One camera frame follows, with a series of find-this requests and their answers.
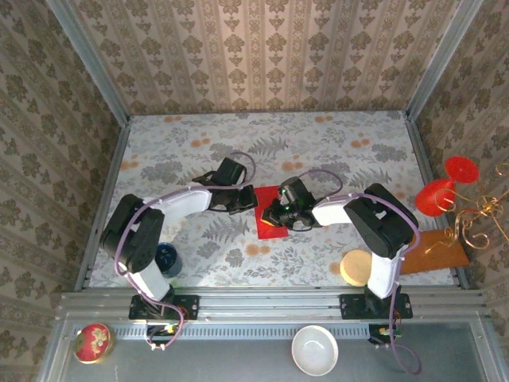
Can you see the red cloth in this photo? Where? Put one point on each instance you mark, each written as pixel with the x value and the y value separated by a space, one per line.
pixel 274 232

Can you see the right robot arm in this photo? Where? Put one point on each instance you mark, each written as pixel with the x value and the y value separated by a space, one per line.
pixel 334 213

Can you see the floral patterned table cover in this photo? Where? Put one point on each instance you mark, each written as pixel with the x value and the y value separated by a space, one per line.
pixel 238 131

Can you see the dark blue cup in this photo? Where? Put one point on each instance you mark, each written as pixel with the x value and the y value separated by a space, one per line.
pixel 169 258

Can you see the white bowl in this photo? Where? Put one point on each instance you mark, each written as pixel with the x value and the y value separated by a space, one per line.
pixel 314 350

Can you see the red goblet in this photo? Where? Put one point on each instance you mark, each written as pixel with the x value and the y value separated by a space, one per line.
pixel 431 199

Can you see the small black controller board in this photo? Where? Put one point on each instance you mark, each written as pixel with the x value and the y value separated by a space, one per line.
pixel 161 332
pixel 383 332

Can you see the orange-brown wooden board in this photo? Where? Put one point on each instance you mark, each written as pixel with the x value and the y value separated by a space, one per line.
pixel 437 256

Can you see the round red floral tin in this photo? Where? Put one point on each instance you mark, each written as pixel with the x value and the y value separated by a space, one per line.
pixel 93 344

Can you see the aluminium front rail beam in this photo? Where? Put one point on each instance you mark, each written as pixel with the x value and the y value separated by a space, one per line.
pixel 270 302

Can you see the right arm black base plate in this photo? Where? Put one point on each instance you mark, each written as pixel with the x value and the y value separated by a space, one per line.
pixel 352 306

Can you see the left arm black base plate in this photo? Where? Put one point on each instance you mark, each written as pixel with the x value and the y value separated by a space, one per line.
pixel 187 306

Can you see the aluminium side rail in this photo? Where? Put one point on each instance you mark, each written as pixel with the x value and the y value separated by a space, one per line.
pixel 422 159
pixel 113 167

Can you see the aluminium frame post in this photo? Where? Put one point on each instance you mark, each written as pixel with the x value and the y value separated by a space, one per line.
pixel 97 67
pixel 440 59

